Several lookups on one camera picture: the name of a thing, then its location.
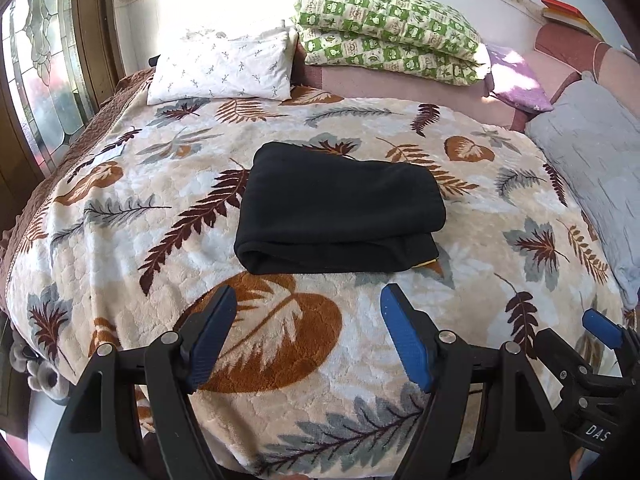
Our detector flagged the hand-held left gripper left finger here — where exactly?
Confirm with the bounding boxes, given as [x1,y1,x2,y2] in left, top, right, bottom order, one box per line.
[44,285,239,480]

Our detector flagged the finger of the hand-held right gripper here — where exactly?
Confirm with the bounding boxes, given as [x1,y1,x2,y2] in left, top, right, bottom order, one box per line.
[581,308,640,378]
[534,328,608,401]

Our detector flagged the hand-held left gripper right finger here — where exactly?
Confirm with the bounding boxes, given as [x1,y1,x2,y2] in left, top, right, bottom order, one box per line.
[380,282,572,480]

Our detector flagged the black pants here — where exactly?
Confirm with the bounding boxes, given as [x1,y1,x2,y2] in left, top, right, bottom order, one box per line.
[233,141,447,276]

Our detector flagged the leaf print plush blanket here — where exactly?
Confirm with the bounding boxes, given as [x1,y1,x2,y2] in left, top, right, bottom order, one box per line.
[5,87,638,478]

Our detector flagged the grey crinkled pillow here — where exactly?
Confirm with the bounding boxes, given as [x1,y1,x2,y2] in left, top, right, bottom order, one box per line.
[524,79,640,311]

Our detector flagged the grey plush slippers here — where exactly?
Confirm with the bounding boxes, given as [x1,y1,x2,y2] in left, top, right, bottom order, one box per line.
[10,330,71,403]

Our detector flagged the pink bed sheet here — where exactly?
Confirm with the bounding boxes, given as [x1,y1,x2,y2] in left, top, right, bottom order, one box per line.
[292,25,640,133]

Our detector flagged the purple small pillow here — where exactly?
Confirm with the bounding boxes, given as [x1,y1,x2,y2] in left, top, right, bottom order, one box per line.
[482,42,555,113]

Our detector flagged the white leaf print pillow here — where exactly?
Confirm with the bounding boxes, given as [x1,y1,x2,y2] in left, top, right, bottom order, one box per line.
[146,27,296,106]

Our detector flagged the green patterned pillow stack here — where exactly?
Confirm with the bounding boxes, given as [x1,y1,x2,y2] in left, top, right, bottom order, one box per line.
[292,0,488,88]

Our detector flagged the red book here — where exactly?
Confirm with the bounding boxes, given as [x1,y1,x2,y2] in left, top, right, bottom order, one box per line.
[540,0,583,17]

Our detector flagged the stained glass window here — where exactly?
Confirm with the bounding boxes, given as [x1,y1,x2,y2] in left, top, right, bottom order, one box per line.
[0,0,98,161]

